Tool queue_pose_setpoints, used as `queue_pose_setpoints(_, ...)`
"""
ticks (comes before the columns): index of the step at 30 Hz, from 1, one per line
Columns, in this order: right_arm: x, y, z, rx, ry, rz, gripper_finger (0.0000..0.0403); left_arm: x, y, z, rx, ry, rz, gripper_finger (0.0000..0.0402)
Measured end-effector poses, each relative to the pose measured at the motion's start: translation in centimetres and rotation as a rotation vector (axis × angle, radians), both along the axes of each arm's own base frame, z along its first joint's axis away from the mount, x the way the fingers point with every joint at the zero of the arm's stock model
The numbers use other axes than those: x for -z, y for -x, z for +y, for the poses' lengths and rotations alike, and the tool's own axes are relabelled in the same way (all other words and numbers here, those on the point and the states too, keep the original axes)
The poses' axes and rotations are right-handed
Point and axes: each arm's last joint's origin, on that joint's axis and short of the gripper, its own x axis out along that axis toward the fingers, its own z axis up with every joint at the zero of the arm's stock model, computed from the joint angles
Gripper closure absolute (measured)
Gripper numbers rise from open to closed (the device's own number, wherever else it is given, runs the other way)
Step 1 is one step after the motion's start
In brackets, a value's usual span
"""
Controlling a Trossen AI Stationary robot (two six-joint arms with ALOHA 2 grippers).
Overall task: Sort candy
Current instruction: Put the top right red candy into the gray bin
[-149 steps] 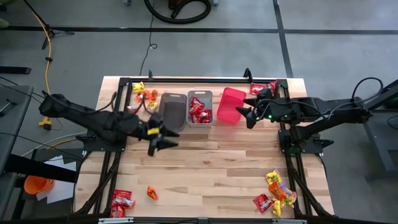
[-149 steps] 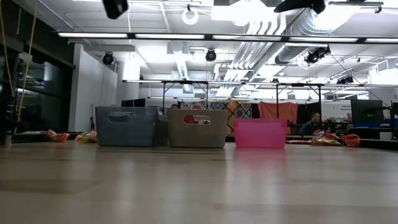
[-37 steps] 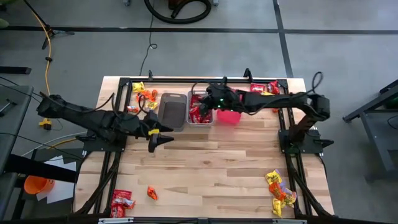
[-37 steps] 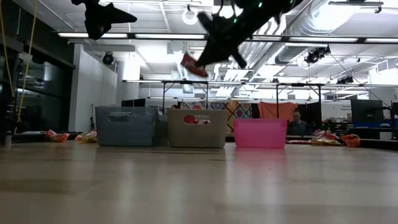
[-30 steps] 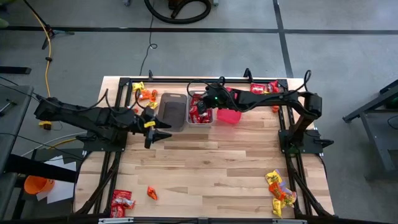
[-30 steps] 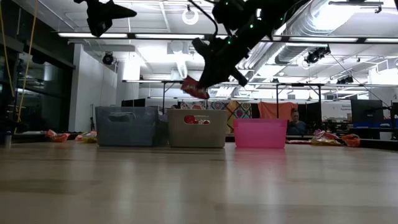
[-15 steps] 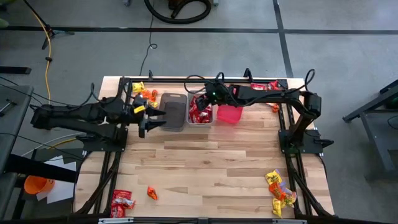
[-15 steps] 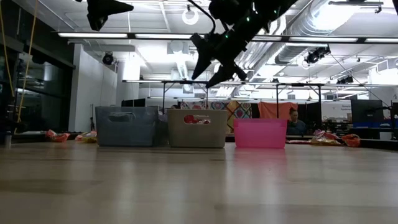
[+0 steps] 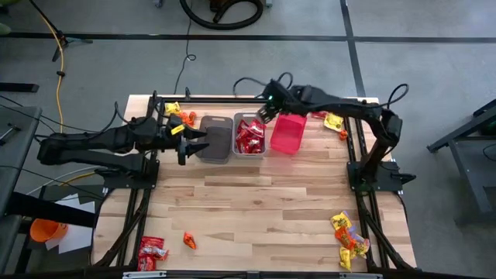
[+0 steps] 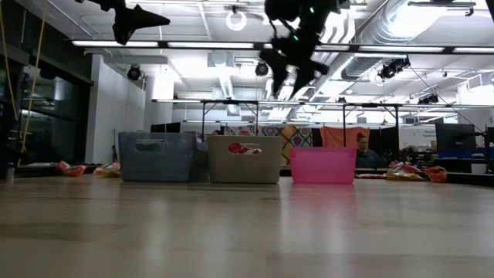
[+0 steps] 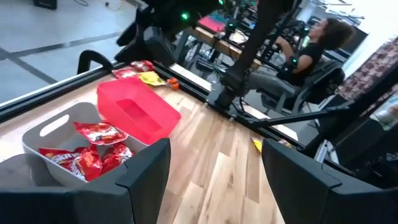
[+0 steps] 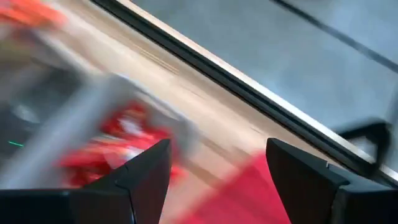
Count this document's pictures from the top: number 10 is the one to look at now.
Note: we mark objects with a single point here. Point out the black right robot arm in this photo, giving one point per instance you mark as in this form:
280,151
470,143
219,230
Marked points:
305,11

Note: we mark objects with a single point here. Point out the black computer monitor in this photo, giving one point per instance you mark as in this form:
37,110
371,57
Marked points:
490,137
455,137
166,128

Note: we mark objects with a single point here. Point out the blue desk panel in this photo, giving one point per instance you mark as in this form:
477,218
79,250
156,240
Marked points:
455,154

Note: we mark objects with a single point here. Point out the grey-blue plastic bin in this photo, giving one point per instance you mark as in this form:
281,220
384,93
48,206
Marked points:
158,166

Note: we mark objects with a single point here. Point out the long ceiling light strip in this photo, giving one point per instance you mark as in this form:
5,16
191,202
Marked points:
208,45

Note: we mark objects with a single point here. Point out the orange hanging cloth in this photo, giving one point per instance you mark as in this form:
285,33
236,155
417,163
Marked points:
339,137

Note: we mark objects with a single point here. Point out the white container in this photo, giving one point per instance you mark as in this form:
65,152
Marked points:
479,166

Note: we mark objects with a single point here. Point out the black metal rig frame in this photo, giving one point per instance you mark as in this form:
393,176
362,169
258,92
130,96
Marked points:
231,102
370,104

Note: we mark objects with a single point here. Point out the black tripod stand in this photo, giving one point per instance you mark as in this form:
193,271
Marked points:
114,150

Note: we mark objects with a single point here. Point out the yellow candy bag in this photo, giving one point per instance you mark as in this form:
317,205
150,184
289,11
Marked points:
405,177
111,171

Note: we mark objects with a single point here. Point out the black ceiling spot lamp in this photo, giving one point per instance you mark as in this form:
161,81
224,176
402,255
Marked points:
386,72
429,99
258,72
134,73
402,63

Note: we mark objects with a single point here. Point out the pink plastic bin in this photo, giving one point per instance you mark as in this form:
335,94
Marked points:
323,166

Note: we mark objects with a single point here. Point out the pink candy bag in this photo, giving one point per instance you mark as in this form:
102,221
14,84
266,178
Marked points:
368,176

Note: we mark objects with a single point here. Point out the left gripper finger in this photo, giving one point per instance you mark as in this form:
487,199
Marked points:
122,34
144,19

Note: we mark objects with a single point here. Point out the black fabric partition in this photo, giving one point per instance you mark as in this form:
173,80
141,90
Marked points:
391,139

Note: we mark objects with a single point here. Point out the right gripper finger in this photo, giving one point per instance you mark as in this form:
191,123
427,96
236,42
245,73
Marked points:
276,67
310,73

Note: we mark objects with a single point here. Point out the person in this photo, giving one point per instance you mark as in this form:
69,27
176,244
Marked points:
366,156

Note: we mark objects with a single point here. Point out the grey metal post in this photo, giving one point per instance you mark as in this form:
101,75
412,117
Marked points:
10,173

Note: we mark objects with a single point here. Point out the beige plastic bin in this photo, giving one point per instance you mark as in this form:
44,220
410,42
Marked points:
245,168

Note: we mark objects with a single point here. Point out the colourful patterned quilt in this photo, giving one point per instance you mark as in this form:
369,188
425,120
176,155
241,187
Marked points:
297,137

